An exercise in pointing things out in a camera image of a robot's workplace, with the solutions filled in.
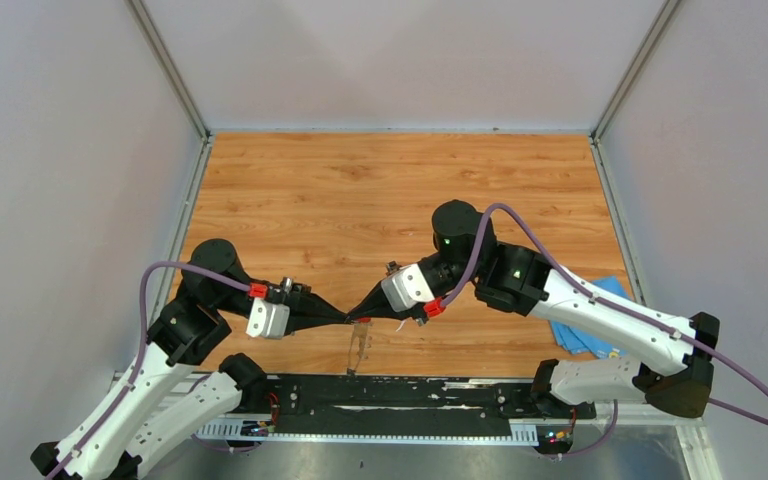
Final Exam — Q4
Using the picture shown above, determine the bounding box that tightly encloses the blue cloth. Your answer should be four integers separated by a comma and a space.
549, 275, 634, 360

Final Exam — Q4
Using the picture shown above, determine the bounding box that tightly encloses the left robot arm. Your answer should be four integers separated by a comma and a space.
31, 239, 347, 479

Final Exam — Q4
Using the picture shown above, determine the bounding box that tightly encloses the aluminium rail base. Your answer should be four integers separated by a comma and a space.
79, 370, 723, 480

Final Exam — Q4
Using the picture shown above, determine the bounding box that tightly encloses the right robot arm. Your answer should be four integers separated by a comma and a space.
347, 200, 720, 418

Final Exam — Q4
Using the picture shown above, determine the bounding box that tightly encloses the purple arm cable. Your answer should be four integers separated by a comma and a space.
42, 260, 269, 480
423, 203, 768, 460

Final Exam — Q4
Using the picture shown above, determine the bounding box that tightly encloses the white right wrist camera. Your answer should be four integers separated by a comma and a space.
380, 263, 435, 312

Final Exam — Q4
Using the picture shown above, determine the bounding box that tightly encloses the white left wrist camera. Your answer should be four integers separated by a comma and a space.
245, 298, 290, 339

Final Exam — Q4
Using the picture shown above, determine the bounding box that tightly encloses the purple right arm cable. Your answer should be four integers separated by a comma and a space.
423, 203, 768, 460

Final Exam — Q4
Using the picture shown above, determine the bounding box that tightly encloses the metal key organizer plate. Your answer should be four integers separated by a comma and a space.
346, 321, 373, 376

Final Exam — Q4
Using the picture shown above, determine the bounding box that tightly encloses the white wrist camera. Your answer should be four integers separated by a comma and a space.
245, 298, 290, 339
380, 263, 435, 312

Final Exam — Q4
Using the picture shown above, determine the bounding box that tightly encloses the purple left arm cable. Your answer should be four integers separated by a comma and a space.
42, 260, 269, 480

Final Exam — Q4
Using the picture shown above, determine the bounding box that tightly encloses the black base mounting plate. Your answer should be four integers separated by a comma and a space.
234, 374, 596, 438

